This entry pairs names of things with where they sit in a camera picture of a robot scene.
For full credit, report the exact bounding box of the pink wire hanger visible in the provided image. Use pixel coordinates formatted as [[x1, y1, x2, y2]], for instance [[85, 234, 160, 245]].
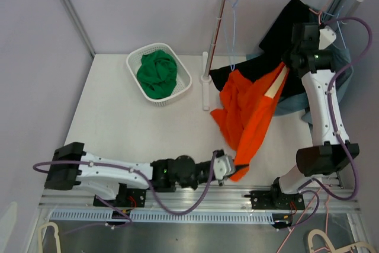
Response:
[[309, 0, 333, 25]]

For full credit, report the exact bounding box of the light blue wire hanger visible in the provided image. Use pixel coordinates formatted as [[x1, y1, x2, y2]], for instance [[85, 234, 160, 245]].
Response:
[[223, 0, 239, 72]]

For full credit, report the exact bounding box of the white plastic basket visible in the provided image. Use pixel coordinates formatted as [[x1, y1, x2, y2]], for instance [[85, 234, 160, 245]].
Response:
[[126, 43, 192, 107]]

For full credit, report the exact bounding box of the white slotted cable duct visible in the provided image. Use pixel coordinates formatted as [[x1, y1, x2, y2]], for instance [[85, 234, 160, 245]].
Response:
[[50, 210, 274, 225]]

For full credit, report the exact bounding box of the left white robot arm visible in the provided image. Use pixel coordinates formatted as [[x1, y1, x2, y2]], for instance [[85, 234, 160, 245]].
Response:
[[44, 142, 248, 206]]

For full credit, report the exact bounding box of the beige hanger floor left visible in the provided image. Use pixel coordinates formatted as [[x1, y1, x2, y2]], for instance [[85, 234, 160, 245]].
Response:
[[37, 222, 62, 253]]

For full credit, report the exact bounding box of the left black mount plate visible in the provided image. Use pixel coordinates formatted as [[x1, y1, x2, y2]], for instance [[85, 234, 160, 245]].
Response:
[[107, 187, 146, 208]]

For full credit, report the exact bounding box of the right black mount plate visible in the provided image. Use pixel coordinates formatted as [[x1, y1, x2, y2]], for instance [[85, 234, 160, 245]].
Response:
[[244, 190, 305, 210]]

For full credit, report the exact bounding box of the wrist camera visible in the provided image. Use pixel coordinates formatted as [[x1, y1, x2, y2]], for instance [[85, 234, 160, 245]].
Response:
[[319, 25, 336, 50], [213, 150, 236, 186]]

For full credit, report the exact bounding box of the beige wooden hanger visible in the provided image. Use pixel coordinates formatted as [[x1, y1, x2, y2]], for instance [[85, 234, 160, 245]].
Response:
[[265, 67, 288, 98]]

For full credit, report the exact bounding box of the pink hanger on floor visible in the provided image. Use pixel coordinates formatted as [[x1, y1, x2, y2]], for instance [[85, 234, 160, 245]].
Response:
[[277, 187, 332, 253]]

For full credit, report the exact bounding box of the black t shirt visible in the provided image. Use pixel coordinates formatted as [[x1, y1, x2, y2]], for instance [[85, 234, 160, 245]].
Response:
[[210, 0, 310, 98]]

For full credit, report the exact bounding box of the blue wire hanger right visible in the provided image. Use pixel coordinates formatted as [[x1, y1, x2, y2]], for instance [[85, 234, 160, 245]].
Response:
[[321, 0, 348, 49]]

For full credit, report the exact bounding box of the grey blue t shirt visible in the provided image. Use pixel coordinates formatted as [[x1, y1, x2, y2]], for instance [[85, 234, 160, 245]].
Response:
[[246, 44, 354, 124]]

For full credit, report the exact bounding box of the green t shirt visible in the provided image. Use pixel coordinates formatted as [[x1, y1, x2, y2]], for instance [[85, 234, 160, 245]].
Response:
[[136, 50, 178, 100]]

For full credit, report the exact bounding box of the beige hanger on floor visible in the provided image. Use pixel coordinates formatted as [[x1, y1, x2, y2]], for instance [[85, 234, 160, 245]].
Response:
[[307, 229, 377, 253]]

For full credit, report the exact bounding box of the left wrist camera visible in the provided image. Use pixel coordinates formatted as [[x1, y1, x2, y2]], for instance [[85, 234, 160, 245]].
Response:
[[213, 150, 236, 186]]

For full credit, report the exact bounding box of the orange t shirt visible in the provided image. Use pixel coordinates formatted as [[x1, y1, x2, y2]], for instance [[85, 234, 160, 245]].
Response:
[[210, 62, 289, 182]]

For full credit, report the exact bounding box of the black mount plate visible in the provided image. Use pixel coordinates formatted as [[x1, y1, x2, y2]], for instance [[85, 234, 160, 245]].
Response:
[[107, 187, 146, 208], [244, 190, 305, 210]]

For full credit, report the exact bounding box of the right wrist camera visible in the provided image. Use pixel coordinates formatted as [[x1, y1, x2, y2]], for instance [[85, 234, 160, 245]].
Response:
[[319, 25, 336, 50]]

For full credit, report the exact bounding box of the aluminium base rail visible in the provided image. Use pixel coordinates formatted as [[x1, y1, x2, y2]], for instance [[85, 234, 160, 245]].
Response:
[[38, 185, 361, 213]]

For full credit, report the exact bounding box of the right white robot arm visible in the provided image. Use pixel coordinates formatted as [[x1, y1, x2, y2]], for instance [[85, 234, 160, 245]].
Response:
[[269, 23, 359, 209]]

